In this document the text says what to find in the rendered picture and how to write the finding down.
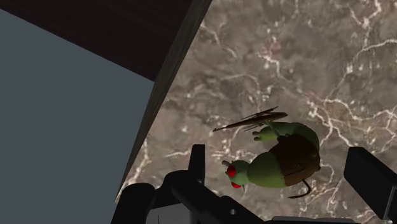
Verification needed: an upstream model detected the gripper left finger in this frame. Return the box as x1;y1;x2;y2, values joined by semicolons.
111;143;265;224

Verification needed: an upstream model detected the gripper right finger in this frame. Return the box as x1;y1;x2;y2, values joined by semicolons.
343;146;397;221

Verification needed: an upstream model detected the green creature figure with spear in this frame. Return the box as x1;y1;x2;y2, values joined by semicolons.
212;106;321;199

